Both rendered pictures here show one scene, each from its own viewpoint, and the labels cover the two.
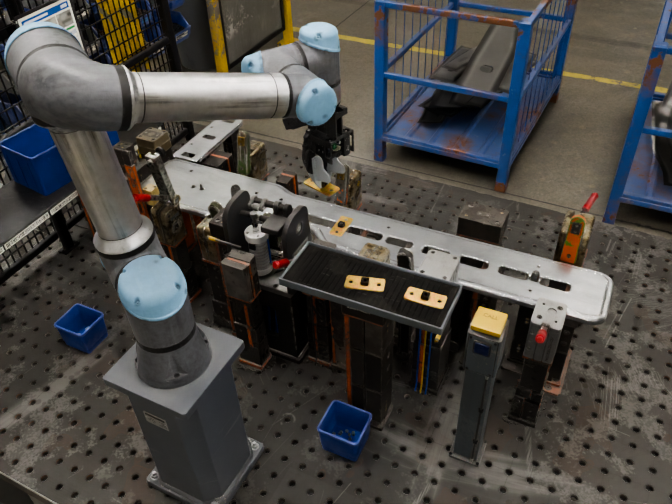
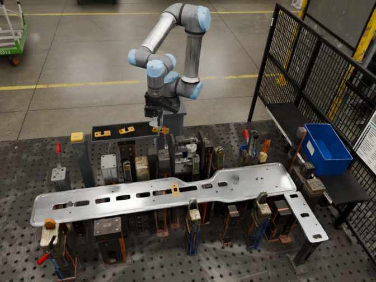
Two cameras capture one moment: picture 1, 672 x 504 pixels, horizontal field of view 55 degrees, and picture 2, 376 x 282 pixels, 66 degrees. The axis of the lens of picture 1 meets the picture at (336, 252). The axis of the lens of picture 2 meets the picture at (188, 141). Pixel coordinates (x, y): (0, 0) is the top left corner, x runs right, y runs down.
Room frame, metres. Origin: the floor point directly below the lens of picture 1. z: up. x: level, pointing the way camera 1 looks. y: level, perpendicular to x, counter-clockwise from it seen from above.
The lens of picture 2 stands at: (2.14, -0.63, 2.24)
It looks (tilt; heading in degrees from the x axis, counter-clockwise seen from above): 42 degrees down; 138
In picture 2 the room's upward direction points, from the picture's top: 4 degrees clockwise
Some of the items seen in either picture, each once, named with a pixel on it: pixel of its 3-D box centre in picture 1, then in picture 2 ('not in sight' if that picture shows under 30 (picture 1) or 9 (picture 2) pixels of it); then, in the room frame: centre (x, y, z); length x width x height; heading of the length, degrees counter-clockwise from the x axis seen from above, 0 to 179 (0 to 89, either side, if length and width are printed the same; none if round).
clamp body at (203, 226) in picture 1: (221, 272); (215, 171); (1.37, 0.33, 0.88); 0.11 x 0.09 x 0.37; 153
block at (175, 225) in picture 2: not in sight; (174, 205); (1.39, -0.01, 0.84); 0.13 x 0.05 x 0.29; 153
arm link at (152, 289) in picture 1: (155, 298); (170, 83); (0.88, 0.34, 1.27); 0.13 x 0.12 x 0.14; 28
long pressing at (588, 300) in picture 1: (349, 227); (172, 192); (1.40, -0.04, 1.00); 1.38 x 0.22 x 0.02; 63
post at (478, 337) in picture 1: (476, 394); (85, 165); (0.88, -0.30, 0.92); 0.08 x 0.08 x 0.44; 63
